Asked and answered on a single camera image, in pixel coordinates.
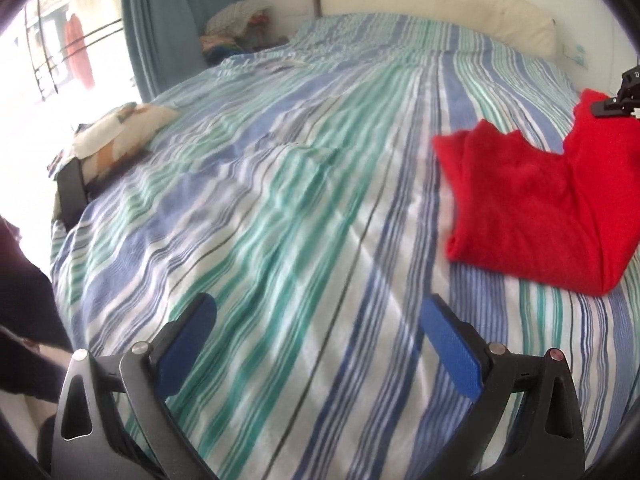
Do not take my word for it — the striped blue green bedspread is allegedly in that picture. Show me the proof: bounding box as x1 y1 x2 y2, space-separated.
51 14 639 479

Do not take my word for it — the cream padded headboard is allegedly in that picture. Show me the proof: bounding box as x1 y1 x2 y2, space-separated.
312 0 558 61

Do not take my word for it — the pile of clothes on nightstand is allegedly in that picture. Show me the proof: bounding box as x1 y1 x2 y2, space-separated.
200 0 270 67

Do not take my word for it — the person's dark clothed body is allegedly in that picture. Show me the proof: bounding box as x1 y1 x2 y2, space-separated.
1 220 73 403

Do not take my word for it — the patterned white orange pillow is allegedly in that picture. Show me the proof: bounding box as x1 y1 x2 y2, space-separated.
48 102 179 183

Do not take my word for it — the red sweater with white rabbit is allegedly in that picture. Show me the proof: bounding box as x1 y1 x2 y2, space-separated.
432 90 639 296

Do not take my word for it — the red garment hanging outside window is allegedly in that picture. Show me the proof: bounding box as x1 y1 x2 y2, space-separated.
64 13 94 89

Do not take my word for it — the metal window railing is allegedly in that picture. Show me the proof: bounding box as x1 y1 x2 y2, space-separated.
21 0 124 102

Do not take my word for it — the teal window curtain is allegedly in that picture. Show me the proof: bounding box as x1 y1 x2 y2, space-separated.
122 0 239 102

